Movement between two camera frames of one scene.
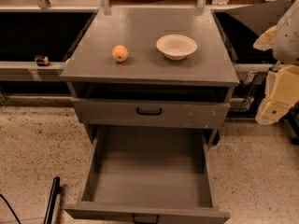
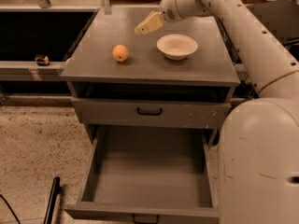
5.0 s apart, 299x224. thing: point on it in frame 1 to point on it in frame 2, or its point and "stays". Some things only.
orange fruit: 120,53 stays
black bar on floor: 55,190 stays
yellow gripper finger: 281,94 to 155,20
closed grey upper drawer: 97,111 stays
